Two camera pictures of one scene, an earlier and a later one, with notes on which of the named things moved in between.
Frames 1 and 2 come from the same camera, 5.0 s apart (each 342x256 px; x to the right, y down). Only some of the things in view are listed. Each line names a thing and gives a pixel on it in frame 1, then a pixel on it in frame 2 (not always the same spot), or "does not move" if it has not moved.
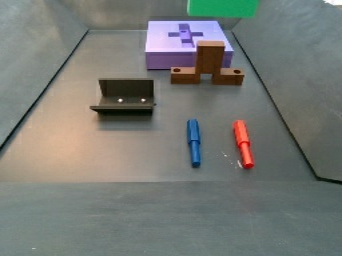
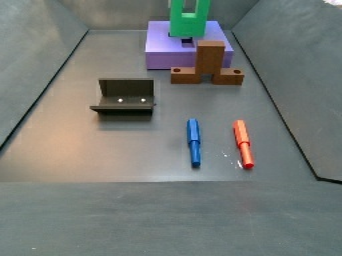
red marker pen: [244, 142] does not move
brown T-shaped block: [209, 63] does not move
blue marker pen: [194, 142] does not move
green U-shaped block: [223, 8] -> [189, 24]
